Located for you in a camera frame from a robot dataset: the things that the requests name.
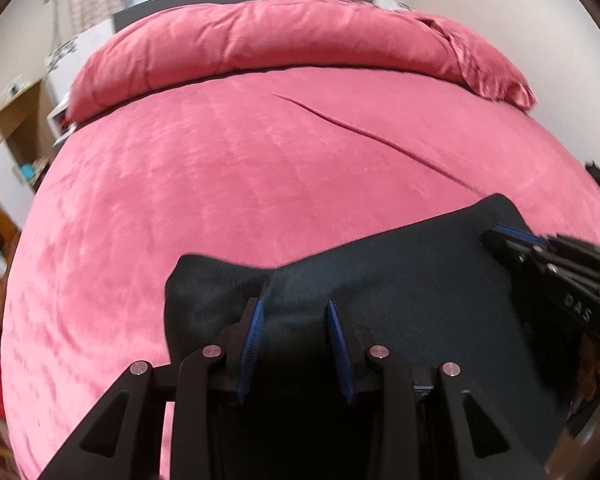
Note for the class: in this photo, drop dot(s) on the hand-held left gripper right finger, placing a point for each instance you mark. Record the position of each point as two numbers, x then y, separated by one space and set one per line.
339 350

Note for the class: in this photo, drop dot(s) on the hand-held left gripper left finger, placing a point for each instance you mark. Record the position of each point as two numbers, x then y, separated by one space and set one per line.
252 340

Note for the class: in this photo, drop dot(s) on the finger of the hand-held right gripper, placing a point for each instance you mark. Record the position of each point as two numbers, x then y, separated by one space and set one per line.
510 242

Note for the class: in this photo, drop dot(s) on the black pants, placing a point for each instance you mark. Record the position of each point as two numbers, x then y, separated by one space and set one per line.
430 300

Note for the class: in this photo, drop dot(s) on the pink bed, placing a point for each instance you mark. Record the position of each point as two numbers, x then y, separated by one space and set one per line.
230 185

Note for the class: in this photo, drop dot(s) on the pink rolled duvet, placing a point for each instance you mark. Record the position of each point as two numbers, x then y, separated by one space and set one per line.
280 40

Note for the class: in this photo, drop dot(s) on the white cabinet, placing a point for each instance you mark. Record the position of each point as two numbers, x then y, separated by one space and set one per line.
2 165

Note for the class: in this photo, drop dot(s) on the wooden cupboard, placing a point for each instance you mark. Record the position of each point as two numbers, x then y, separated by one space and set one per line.
22 110

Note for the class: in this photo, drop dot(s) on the white bedside shelf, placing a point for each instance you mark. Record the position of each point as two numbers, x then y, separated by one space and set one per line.
80 55

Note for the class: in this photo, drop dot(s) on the grey headboard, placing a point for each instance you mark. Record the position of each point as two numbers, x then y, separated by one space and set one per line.
190 2

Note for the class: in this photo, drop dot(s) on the floor lamp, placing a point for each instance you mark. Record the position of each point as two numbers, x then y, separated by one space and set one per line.
55 5

